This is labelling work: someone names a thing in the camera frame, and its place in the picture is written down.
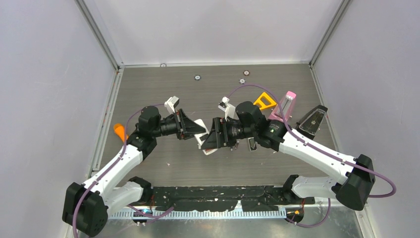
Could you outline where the slim white black remote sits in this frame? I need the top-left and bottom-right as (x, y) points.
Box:
(247, 137), (257, 151)

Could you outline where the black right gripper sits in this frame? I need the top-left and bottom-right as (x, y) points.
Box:
(202, 117), (256, 150)

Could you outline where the white remote control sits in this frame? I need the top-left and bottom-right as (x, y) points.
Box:
(194, 119), (209, 152)

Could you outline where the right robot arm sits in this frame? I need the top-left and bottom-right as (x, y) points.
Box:
(199, 101), (375, 211)

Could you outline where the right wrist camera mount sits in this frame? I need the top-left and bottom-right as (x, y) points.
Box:
(218, 97), (235, 120)

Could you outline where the yellow triangular plastic frame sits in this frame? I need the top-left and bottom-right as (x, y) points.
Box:
(253, 92), (277, 111)

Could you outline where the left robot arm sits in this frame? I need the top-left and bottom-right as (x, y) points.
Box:
(62, 105), (206, 238)

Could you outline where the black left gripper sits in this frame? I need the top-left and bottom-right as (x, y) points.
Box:
(152, 109), (206, 140)

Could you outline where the orange handle tool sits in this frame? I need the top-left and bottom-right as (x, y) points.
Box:
(113, 123), (128, 142)

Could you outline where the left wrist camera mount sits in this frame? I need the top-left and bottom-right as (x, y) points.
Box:
(164, 96), (179, 114)

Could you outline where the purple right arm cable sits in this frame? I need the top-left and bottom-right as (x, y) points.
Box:
(228, 83), (397, 229)

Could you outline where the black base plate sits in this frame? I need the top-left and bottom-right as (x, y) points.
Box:
(153, 185), (315, 212)

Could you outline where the pink metronome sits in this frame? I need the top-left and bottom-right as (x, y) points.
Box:
(268, 91), (296, 122)

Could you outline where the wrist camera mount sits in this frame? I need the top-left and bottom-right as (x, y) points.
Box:
(218, 97), (235, 120)
(164, 96), (179, 114)

